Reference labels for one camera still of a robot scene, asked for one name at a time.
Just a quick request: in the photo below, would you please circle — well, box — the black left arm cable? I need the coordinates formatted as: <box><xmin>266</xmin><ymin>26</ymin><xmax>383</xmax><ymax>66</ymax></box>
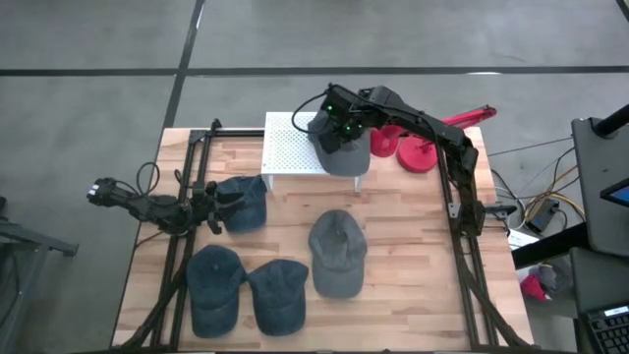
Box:
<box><xmin>136</xmin><ymin>161</ymin><xmax>161</xmax><ymax>197</ymax></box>

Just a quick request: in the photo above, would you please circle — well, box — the white paper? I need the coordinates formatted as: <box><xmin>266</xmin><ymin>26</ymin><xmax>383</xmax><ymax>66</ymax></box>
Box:
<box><xmin>505</xmin><ymin>228</ymin><xmax>541</xmax><ymax>251</ymax></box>

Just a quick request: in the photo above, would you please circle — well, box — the white perforated metal shelf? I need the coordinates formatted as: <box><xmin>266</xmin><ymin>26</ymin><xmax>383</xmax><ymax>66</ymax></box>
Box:
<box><xmin>260</xmin><ymin>111</ymin><xmax>366</xmax><ymax>194</ymax></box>

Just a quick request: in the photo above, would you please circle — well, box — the grey baseball cap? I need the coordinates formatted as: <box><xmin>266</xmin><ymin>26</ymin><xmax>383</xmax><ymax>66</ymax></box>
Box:
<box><xmin>308</xmin><ymin>208</ymin><xmax>369</xmax><ymax>300</ymax></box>
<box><xmin>308</xmin><ymin>108</ymin><xmax>372</xmax><ymax>178</ymax></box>

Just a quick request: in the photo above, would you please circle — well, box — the grey metal stand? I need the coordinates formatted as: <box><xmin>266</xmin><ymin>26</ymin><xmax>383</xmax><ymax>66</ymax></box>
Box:
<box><xmin>0</xmin><ymin>196</ymin><xmax>80</xmax><ymax>354</ymax></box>

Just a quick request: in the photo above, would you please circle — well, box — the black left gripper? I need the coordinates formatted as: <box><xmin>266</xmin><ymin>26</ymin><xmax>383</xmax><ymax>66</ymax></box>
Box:
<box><xmin>190</xmin><ymin>179</ymin><xmax>247</xmax><ymax>236</ymax></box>

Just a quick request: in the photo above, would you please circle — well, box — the blue denim baseball cap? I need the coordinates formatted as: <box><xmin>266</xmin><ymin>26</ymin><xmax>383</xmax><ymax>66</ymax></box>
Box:
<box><xmin>185</xmin><ymin>244</ymin><xmax>249</xmax><ymax>339</ymax></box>
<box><xmin>247</xmin><ymin>259</ymin><xmax>311</xmax><ymax>337</ymax></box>
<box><xmin>214</xmin><ymin>174</ymin><xmax>269</xmax><ymax>234</ymax></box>

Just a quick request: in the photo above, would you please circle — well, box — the red cloth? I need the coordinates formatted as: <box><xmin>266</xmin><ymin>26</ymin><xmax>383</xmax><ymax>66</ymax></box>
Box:
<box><xmin>519</xmin><ymin>273</ymin><xmax>552</xmax><ymax>303</ymax></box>

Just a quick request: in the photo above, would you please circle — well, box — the red desk lamp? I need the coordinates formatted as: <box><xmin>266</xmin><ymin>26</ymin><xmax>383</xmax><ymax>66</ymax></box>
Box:
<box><xmin>369</xmin><ymin>104</ymin><xmax>498</xmax><ymax>175</ymax></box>

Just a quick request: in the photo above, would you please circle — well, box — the black keyboard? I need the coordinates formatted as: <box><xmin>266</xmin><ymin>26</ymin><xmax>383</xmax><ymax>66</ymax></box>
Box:
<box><xmin>584</xmin><ymin>303</ymin><xmax>629</xmax><ymax>354</ymax></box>

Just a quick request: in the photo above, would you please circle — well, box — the grey cloth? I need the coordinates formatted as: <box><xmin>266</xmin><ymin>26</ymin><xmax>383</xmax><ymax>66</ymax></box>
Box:
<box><xmin>537</xmin><ymin>263</ymin><xmax>574</xmax><ymax>292</ymax></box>

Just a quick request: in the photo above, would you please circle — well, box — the black monitor pole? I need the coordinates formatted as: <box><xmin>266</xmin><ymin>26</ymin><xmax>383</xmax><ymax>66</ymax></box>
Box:
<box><xmin>591</xmin><ymin>102</ymin><xmax>629</xmax><ymax>139</ymax></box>

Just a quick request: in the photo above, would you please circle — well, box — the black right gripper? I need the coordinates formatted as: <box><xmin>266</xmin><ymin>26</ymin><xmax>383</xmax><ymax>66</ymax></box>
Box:
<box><xmin>317</xmin><ymin>99</ymin><xmax>370</xmax><ymax>155</ymax></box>

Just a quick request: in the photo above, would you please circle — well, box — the grey lower cart shelf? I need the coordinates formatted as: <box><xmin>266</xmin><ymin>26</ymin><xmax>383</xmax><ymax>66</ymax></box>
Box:
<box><xmin>568</xmin><ymin>247</ymin><xmax>629</xmax><ymax>316</ymax></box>

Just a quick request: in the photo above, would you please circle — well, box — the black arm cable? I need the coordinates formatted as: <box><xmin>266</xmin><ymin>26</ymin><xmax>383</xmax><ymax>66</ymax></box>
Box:
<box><xmin>136</xmin><ymin>161</ymin><xmax>161</xmax><ymax>197</ymax></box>
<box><xmin>291</xmin><ymin>90</ymin><xmax>330</xmax><ymax>135</ymax></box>

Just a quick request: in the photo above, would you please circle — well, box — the black cart bar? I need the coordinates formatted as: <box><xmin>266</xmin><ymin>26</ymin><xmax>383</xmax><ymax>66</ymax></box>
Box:
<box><xmin>510</xmin><ymin>221</ymin><xmax>591</xmax><ymax>270</ymax></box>

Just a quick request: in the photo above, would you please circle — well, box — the grey cart top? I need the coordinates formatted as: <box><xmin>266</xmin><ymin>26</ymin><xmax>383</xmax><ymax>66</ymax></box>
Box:
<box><xmin>571</xmin><ymin>116</ymin><xmax>629</xmax><ymax>258</ymax></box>

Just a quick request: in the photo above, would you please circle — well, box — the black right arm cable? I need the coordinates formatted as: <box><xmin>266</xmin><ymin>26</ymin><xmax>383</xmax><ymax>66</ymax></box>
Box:
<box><xmin>291</xmin><ymin>90</ymin><xmax>330</xmax><ymax>135</ymax></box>

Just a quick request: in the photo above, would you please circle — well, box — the thin grey cable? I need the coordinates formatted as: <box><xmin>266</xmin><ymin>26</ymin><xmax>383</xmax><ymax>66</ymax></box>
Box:
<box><xmin>486</xmin><ymin>136</ymin><xmax>575</xmax><ymax>158</ymax></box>

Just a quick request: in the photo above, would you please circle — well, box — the tablet screen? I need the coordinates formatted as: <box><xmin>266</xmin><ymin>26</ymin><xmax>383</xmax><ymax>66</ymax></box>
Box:
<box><xmin>599</xmin><ymin>176</ymin><xmax>629</xmax><ymax>207</ymax></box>

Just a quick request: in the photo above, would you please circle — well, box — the black power box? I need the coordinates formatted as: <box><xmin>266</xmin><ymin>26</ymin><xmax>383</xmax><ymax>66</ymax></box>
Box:
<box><xmin>525</xmin><ymin>198</ymin><xmax>561</xmax><ymax>235</ymax></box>

